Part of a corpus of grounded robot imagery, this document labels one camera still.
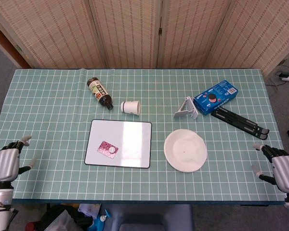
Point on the grey plastic bag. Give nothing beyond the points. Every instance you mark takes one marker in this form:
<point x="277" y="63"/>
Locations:
<point x="60" y="221"/>

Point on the white paper cup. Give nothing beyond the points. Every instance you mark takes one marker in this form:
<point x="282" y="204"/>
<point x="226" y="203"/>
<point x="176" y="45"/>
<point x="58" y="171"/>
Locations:
<point x="131" y="107"/>

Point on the blue white spray bottle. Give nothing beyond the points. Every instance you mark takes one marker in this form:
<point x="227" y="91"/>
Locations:
<point x="100" y="220"/>

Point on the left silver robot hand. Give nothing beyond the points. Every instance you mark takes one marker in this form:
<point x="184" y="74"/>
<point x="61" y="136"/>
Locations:
<point x="4" y="164"/>

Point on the green grid tablecloth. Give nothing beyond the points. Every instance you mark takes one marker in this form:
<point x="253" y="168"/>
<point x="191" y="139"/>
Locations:
<point x="50" y="96"/>

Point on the bamboo folding screen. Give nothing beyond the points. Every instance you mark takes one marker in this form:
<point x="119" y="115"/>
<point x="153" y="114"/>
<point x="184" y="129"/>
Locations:
<point x="130" y="33"/>

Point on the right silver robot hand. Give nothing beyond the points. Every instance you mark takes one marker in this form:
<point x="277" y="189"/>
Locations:
<point x="286" y="172"/>

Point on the white board tablet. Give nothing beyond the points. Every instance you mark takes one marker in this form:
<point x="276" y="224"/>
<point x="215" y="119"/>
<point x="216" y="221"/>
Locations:
<point x="132" y="139"/>

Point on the blue Oreo cookie box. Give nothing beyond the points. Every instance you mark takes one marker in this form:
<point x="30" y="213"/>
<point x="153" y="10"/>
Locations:
<point x="215" y="98"/>

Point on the black bag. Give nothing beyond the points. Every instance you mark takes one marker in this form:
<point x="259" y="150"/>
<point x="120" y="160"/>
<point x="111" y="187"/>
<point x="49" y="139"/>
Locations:
<point x="82" y="219"/>

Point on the brown wooden door frame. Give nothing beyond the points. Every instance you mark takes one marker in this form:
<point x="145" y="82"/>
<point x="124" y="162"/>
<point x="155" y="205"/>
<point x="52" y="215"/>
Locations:
<point x="4" y="43"/>

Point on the white paper plate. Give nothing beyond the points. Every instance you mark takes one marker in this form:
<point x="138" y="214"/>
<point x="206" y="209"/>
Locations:
<point x="185" y="150"/>

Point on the grey blue chair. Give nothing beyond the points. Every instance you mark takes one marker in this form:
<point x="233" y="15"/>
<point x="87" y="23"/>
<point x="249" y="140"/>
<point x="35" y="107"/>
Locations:
<point x="149" y="216"/>

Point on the white crumpled cloth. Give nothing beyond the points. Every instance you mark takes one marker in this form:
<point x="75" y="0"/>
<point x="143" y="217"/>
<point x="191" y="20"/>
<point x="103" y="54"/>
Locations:
<point x="89" y="209"/>

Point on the white folding phone stand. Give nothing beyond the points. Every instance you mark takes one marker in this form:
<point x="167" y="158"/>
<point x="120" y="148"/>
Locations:
<point x="193" y="111"/>

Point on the pink patterned rectangular patch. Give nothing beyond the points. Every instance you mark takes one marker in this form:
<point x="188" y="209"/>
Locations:
<point x="103" y="148"/>

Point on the black folding laptop stand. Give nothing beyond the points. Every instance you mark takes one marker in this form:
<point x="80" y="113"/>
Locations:
<point x="240" y="122"/>

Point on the dark tea bottle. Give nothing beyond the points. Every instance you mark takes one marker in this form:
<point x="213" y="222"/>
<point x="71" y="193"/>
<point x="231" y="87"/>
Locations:
<point x="100" y="92"/>

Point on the small white round cap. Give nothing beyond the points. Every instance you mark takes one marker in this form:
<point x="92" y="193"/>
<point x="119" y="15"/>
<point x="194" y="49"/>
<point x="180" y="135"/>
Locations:
<point x="112" y="150"/>

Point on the red round cap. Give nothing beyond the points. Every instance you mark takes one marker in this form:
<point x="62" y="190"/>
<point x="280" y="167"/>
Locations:
<point x="30" y="226"/>

